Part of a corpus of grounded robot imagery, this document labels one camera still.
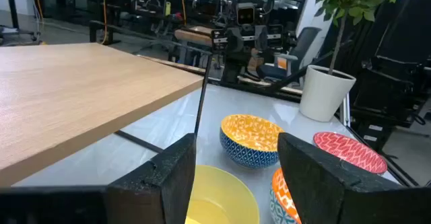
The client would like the wooden shelf with black legs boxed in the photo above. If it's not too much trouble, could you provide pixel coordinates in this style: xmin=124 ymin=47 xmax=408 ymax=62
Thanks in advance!
xmin=0 ymin=42 xmax=213 ymax=188

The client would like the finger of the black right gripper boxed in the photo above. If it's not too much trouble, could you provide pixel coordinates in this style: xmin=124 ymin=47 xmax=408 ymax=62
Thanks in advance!
xmin=224 ymin=26 xmax=244 ymax=54
xmin=254 ymin=25 xmax=269 ymax=52

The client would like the red zigzag patterned bowl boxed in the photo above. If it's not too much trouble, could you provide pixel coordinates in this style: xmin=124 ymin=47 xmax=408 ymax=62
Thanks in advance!
xmin=312 ymin=131 xmax=389 ymax=176

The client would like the white plant pot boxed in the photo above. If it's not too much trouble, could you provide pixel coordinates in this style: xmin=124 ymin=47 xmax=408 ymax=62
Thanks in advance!
xmin=298 ymin=64 xmax=357 ymax=123

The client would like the yellow patterned bowl blue outside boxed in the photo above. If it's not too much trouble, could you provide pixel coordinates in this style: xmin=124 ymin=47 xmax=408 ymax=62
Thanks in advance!
xmin=219 ymin=114 xmax=286 ymax=170

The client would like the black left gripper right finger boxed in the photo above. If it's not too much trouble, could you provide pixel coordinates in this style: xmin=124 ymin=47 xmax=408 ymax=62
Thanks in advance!
xmin=277 ymin=132 xmax=404 ymax=224

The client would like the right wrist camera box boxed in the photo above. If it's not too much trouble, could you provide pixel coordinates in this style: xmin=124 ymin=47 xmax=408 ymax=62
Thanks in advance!
xmin=236 ymin=2 xmax=257 ymax=26

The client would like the orange patterned bowl teal outside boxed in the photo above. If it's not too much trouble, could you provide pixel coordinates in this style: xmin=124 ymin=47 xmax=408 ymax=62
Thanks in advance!
xmin=269 ymin=167 xmax=302 ymax=224

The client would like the grey office chair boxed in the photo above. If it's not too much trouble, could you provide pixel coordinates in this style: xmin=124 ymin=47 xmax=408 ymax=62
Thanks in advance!
xmin=258 ymin=26 xmax=323 ymax=83

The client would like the yellow plastic bowl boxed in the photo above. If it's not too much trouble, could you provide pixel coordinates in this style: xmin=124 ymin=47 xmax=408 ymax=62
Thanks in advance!
xmin=184 ymin=164 xmax=261 ymax=224

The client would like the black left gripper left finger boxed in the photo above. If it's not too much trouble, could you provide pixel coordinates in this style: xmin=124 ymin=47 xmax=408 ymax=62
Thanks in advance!
xmin=107 ymin=132 xmax=197 ymax=224

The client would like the black equipment rack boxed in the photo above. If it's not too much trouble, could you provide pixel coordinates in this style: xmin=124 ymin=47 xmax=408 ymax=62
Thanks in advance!
xmin=348 ymin=0 xmax=431 ymax=153

